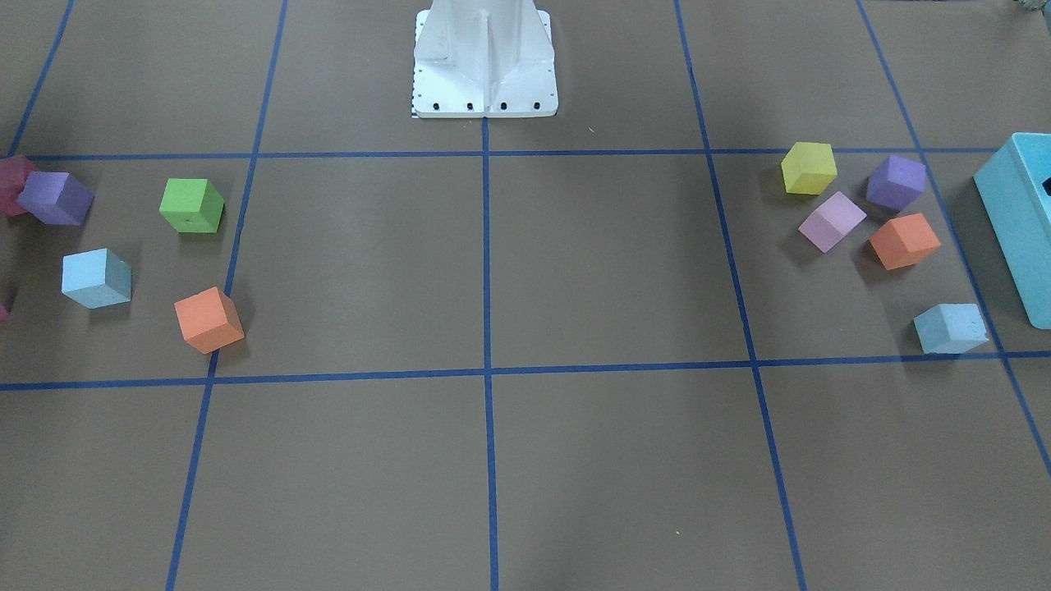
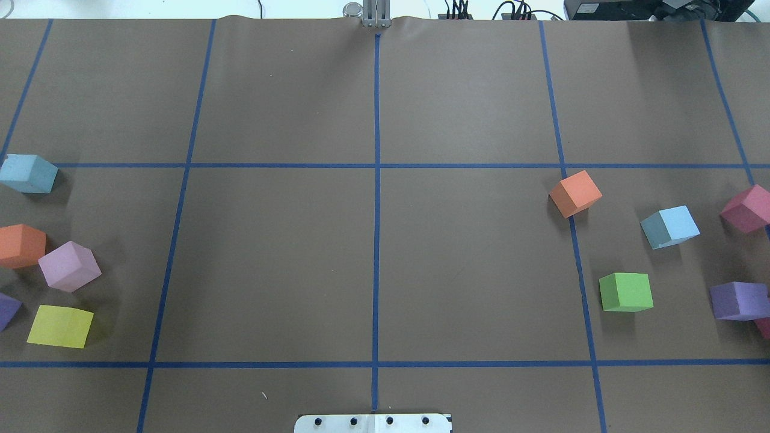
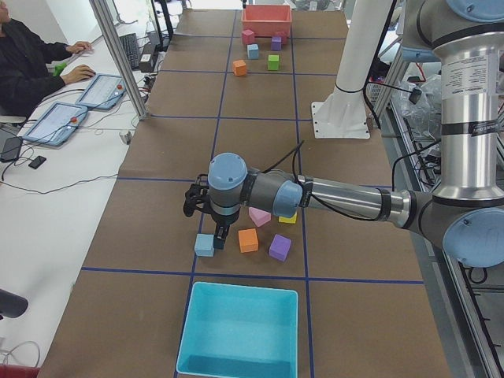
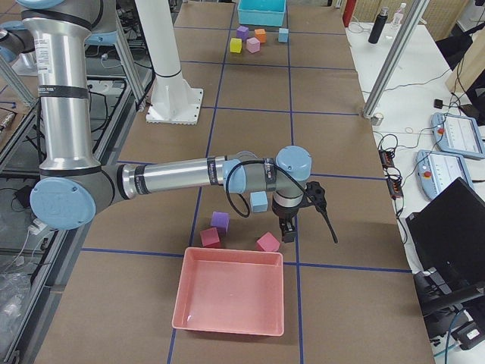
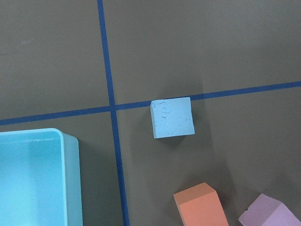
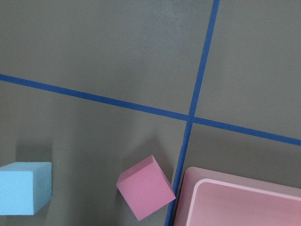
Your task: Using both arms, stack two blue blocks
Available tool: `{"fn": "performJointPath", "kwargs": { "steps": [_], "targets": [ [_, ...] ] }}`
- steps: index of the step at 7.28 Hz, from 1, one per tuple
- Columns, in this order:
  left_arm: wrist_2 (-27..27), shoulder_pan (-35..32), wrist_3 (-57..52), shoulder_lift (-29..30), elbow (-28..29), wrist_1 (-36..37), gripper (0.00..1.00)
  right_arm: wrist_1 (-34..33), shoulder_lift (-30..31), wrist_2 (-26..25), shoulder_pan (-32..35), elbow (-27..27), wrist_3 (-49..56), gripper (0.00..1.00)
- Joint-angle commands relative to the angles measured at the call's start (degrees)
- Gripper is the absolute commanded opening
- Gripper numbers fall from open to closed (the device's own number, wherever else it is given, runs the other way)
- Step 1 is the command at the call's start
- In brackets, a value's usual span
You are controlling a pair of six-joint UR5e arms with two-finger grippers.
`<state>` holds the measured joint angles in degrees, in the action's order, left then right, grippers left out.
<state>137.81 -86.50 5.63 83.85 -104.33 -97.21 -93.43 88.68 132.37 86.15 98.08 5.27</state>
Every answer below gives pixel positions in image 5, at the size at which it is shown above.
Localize orange foam block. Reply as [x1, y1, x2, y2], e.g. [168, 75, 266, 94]
[173, 183, 228, 226]

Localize light blue plastic bin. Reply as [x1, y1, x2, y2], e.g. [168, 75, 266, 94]
[0, 128, 83, 226]

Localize light blue foam block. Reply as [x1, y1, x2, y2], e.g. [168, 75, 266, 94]
[150, 97, 195, 139]

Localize purple foam block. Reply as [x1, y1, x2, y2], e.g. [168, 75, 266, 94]
[238, 194, 301, 226]

